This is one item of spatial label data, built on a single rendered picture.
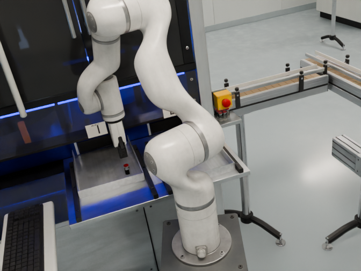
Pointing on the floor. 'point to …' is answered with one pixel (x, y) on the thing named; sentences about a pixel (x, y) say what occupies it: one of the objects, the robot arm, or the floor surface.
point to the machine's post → (202, 72)
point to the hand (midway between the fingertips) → (122, 152)
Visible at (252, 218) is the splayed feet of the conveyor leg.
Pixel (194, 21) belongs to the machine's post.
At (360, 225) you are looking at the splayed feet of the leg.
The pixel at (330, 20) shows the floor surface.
